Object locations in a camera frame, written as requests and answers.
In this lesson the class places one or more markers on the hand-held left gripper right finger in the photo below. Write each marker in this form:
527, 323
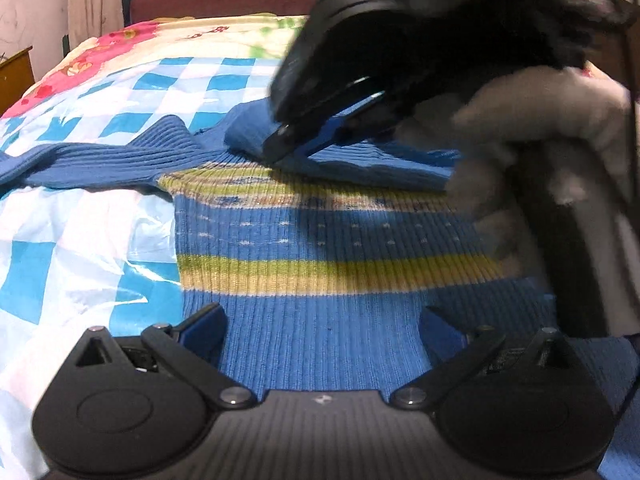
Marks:
440, 332

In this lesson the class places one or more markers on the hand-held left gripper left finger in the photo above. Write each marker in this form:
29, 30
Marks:
202, 330

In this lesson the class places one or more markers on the floral bed blanket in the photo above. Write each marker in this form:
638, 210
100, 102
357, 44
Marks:
165, 40

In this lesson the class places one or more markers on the wooden cabinet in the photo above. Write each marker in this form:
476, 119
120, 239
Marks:
17, 80

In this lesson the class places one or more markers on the blue white checkered plastic sheet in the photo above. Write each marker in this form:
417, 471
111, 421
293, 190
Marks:
90, 240

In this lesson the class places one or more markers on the person's right hand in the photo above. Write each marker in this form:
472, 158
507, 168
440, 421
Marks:
595, 125

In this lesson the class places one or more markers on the blue striped knit sweater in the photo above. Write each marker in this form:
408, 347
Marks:
310, 220

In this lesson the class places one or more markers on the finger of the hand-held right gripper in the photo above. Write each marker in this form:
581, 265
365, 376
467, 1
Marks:
330, 132

